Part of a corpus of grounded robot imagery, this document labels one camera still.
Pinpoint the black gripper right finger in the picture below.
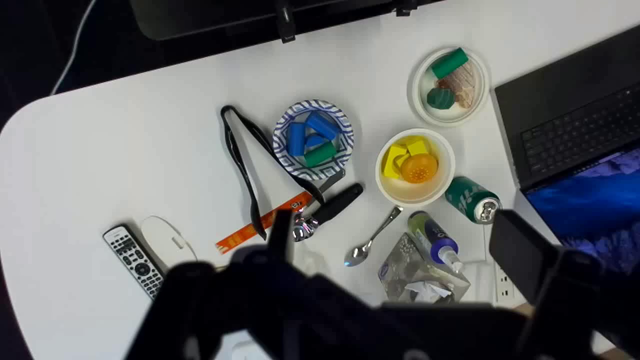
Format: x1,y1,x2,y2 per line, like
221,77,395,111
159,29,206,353
487,208,561,304

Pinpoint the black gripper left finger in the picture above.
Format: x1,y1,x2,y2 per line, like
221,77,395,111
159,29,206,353
266,208,298,264

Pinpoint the green drink can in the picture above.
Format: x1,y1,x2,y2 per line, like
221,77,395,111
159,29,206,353
443,174,502,226

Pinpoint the orange ruler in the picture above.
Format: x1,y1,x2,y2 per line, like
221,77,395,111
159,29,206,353
213,190,315,256

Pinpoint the white power strip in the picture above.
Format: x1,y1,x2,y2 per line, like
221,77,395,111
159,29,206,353
465,256,535,310

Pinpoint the metal spoon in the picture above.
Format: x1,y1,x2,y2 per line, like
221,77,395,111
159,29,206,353
342,204,405,271

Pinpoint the blue patterned plate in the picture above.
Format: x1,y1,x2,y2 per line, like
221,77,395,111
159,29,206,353
269,98,358,186

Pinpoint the green flat block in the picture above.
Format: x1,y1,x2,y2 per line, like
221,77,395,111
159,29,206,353
302,143,339,170

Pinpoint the blue block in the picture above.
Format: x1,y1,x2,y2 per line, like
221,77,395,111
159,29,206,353
303,111,342,144
284,121,309,161

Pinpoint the white bowl with yellow inside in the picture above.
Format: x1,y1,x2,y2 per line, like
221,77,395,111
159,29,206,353
374,127,458,208

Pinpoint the black laptop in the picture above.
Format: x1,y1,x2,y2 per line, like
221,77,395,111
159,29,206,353
491,24,640,272

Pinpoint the orange round toy piece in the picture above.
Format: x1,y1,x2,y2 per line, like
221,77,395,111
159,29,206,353
398,152,440,186

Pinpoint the yellow block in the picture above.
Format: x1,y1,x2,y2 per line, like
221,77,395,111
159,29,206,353
382,134,431,180

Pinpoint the grey remote control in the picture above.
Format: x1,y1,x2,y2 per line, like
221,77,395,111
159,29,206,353
99,222,168,301

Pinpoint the green round block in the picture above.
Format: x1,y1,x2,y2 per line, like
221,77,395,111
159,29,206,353
425,87,458,112

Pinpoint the beige brown toy piece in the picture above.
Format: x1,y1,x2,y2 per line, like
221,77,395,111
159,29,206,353
442,64,482,111

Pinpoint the white bowl with green blocks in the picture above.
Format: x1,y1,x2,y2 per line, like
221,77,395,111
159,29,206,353
405,44,491,129

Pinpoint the green rectangular block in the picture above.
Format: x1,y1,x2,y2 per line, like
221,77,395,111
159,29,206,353
427,47,469,82

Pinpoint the black handled metal tool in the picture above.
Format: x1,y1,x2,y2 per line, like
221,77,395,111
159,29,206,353
289,183,366,242

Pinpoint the white cable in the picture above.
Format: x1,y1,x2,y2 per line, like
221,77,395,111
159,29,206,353
50,0,99,96

